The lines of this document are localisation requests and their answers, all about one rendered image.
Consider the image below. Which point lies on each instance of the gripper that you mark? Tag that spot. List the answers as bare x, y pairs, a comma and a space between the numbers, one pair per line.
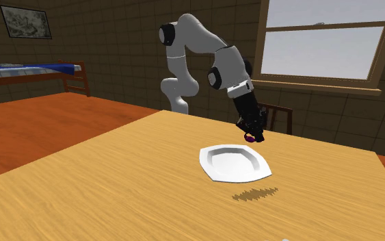
249, 108

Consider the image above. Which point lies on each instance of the small purple object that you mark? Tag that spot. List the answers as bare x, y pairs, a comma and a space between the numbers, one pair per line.
248, 138

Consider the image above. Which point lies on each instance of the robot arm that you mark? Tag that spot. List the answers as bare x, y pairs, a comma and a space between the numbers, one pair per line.
192, 43

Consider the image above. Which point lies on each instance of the dark wooden chair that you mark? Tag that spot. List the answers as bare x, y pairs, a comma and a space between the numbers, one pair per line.
280, 117

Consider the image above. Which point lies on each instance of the white plate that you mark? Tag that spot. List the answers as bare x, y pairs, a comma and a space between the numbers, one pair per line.
232, 163

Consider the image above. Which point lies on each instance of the wooden framed window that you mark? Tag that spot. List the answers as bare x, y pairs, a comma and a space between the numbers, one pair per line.
325, 43

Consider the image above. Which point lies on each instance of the wooden bed with blue cover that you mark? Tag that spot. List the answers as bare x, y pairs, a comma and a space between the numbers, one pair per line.
28, 71

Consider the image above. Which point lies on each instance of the framed grey wall picture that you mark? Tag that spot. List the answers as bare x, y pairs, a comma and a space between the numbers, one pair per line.
26, 22

